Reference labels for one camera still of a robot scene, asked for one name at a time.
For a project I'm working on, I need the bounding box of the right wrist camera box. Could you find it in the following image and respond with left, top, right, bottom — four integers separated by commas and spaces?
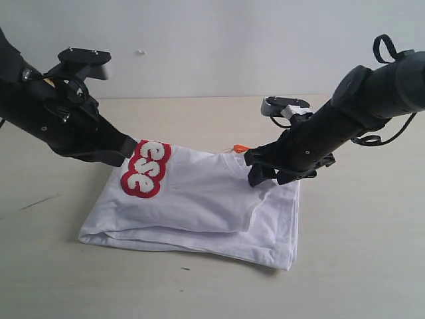
260, 96, 311, 120

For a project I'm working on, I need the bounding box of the white t-shirt red lettering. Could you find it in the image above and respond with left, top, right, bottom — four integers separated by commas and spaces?
78, 140, 300, 270

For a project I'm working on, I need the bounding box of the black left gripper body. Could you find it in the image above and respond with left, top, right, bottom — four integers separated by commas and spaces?
19, 71, 125, 158

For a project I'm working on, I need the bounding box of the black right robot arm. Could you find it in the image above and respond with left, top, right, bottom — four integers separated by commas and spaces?
244, 51, 424, 187

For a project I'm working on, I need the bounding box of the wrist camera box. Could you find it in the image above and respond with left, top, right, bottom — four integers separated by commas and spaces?
58, 47, 112, 80
260, 96, 311, 120

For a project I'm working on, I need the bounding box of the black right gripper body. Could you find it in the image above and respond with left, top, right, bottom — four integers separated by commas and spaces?
265, 106, 363, 177

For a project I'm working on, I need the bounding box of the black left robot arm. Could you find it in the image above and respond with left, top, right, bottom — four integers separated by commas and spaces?
1, 35, 137, 167

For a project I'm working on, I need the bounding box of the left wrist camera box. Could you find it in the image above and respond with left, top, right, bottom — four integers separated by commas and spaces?
58, 47, 112, 80

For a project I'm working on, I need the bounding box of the orange neck label tag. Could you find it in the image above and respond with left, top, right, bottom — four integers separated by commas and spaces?
232, 144, 249, 154

